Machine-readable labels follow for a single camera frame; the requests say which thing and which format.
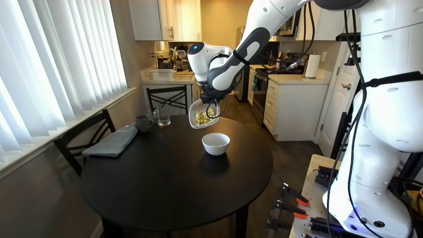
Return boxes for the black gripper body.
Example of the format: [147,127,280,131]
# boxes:
[199,83,229,106]

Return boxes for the bowl with food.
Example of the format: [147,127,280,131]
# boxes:
[187,98,222,131]

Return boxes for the yellow food pieces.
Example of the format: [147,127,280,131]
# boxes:
[192,107,216,127]

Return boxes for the white bowl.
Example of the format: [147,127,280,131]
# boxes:
[199,131,231,157]

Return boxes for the black metal chair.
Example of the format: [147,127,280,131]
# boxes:
[145,84,188,116]

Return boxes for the black kitchen stove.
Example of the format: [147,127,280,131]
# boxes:
[249,65,276,125]

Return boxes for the kitchen sink counter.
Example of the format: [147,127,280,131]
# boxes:
[138,65,195,116]

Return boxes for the clear drinking glass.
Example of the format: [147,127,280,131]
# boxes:
[151,104,173,128]

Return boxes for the dark grey mug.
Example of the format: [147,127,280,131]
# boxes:
[134,113,153,135]

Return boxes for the white lower kitchen cabinet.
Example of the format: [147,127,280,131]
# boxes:
[261,72,333,143]

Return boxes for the white kitchen cabinet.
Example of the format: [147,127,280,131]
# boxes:
[128,0,203,43]
[261,72,333,143]

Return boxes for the white upper kitchen cabinet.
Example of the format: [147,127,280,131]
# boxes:
[128,0,203,43]

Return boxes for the white paper towel roll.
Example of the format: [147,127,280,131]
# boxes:
[303,53,322,80]

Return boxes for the grey folded cloth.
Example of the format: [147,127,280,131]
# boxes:
[80,124,140,158]

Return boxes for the robot mounting table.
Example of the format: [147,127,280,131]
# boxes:
[288,152,423,238]

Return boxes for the white door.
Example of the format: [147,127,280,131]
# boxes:
[315,41,360,158]

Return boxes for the black wooden chair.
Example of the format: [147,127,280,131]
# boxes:
[51,108,117,177]

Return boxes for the white vertical window blinds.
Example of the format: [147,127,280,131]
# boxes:
[0,0,129,149]

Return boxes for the orange handled black clamp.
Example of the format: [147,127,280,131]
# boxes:
[278,181,310,207]
[272,198,309,221]

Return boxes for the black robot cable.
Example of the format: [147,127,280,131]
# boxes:
[323,25,423,238]

